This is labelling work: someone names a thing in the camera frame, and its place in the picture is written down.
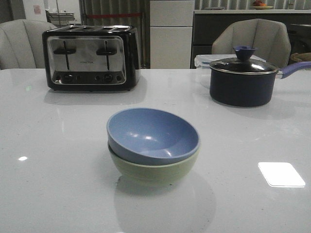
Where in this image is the fruit bowl on counter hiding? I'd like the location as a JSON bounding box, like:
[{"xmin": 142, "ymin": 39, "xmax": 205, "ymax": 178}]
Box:
[{"xmin": 251, "ymin": 0, "xmax": 273, "ymax": 10}]

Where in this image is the beige chair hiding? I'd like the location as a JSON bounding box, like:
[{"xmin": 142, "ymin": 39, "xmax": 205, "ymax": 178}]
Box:
[
  {"xmin": 0, "ymin": 19, "xmax": 56, "ymax": 69},
  {"xmin": 212, "ymin": 18, "xmax": 291, "ymax": 68}
]

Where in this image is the glass pot lid blue knob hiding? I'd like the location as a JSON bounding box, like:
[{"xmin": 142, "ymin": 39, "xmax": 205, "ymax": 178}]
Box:
[{"xmin": 209, "ymin": 46, "xmax": 278, "ymax": 75}]

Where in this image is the green bowl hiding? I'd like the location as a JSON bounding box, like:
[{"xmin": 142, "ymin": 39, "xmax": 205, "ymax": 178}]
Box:
[{"xmin": 108, "ymin": 146, "xmax": 200, "ymax": 186}]

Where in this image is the dark blue saucepan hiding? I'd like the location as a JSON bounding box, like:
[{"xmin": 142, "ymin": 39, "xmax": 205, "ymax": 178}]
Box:
[{"xmin": 209, "ymin": 62, "xmax": 311, "ymax": 107}]

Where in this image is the beige chair on right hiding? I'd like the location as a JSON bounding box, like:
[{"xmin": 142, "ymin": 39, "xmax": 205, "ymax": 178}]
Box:
[{"xmin": 212, "ymin": 18, "xmax": 291, "ymax": 68}]

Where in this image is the black and silver toaster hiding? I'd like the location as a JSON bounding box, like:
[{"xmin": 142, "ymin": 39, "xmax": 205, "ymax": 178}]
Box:
[{"xmin": 42, "ymin": 25, "xmax": 140, "ymax": 91}]

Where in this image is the brown object at right edge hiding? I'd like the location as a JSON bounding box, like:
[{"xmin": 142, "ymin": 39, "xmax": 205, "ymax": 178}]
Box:
[{"xmin": 289, "ymin": 52, "xmax": 311, "ymax": 64}]

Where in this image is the clear plastic food container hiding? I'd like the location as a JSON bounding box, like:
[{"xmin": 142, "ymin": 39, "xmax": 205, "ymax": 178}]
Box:
[{"xmin": 194, "ymin": 54, "xmax": 265, "ymax": 89}]

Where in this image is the dark kitchen counter cabinet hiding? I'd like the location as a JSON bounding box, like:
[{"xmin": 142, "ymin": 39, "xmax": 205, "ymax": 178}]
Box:
[{"xmin": 191, "ymin": 10, "xmax": 311, "ymax": 68}]

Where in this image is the beige chair on left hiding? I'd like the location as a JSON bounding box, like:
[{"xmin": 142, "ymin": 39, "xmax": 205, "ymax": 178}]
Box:
[{"xmin": 0, "ymin": 19, "xmax": 56, "ymax": 69}]

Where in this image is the white refrigerator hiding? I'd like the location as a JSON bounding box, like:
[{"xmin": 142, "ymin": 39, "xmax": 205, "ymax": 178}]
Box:
[{"xmin": 150, "ymin": 0, "xmax": 195, "ymax": 69}]

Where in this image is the blue bowl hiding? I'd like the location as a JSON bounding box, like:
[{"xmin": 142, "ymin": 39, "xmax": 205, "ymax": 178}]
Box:
[{"xmin": 106, "ymin": 108, "xmax": 200, "ymax": 166}]

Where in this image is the metal rack in background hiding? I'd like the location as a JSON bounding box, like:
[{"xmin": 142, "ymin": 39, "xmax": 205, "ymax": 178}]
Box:
[{"xmin": 46, "ymin": 10, "xmax": 75, "ymax": 27}]

